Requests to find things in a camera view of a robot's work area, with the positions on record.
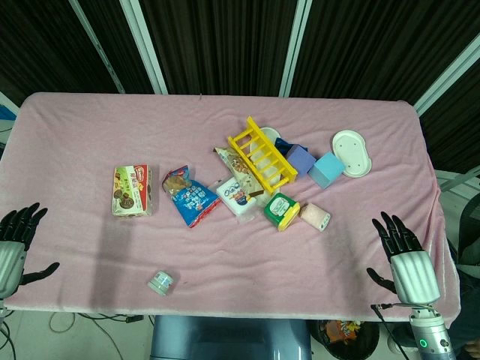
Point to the black office chair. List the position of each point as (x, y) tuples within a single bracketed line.
[(468, 232)]

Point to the black bin with wrappers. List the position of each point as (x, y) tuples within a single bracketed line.
[(347, 337)]

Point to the green yellow lidded container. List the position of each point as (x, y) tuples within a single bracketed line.
[(280, 210)]

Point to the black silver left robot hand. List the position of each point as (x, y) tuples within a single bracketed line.
[(9, 258)]

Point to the white tissue pack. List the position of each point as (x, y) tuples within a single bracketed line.
[(237, 198)]

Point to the light blue foam cube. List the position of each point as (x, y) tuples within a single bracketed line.
[(326, 170)]

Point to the pink wrapped roll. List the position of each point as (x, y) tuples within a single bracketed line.
[(315, 216)]

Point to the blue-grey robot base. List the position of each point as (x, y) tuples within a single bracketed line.
[(228, 337)]

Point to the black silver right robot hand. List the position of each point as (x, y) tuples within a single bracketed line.
[(414, 273)]

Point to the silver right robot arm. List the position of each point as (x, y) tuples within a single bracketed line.
[(431, 333)]

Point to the cookie box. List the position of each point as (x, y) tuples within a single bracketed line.
[(131, 191)]

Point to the pink tablecloth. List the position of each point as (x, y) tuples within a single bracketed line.
[(93, 131)]

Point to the dark blue wrapper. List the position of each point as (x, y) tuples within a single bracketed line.
[(283, 144)]

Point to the purple foam cube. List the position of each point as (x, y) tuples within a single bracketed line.
[(302, 159)]

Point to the blue red snack bag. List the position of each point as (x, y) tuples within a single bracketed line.
[(193, 202)]

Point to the large white oval soap dish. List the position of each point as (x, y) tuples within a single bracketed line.
[(352, 152)]

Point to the white partition frame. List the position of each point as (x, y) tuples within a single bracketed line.
[(97, 45), (296, 45), (144, 45), (446, 75)]

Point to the yellow plastic rack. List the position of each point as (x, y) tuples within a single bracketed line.
[(262, 157)]

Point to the brown beige snack bag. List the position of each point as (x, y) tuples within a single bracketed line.
[(232, 163)]

